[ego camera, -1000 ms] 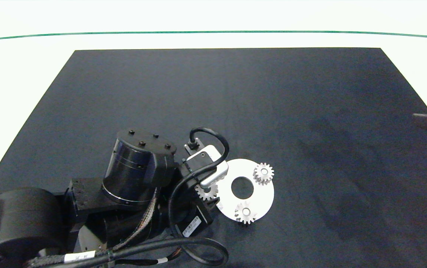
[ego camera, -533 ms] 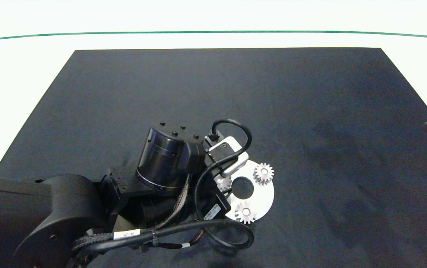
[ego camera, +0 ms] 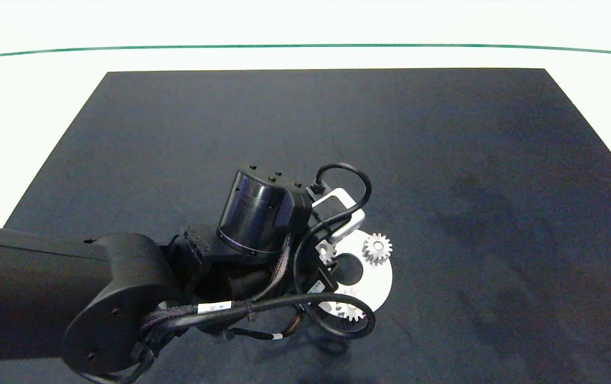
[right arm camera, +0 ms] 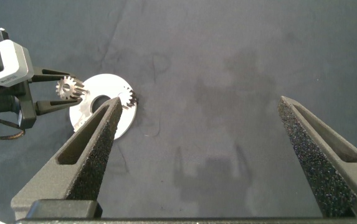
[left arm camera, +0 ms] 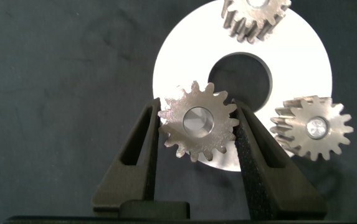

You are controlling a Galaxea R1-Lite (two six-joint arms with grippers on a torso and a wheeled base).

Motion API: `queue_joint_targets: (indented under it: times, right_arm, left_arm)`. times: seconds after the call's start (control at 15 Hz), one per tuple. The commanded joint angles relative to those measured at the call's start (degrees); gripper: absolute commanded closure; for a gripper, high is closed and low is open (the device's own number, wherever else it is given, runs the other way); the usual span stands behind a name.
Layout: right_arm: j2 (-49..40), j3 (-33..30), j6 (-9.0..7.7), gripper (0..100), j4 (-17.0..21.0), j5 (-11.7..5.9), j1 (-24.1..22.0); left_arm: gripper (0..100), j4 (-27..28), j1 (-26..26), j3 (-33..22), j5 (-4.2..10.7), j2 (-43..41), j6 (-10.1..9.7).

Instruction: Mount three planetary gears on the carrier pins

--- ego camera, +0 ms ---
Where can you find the round white plate with pins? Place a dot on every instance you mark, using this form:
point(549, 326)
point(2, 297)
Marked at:
point(375, 282)

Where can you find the dark rectangular work mat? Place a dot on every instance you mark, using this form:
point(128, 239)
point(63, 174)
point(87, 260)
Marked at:
point(444, 160)

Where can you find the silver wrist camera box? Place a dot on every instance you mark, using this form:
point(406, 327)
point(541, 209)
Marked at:
point(337, 202)

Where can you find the small steel planetary gear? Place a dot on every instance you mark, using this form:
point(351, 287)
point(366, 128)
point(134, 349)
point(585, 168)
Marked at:
point(349, 316)
point(325, 255)
point(385, 247)

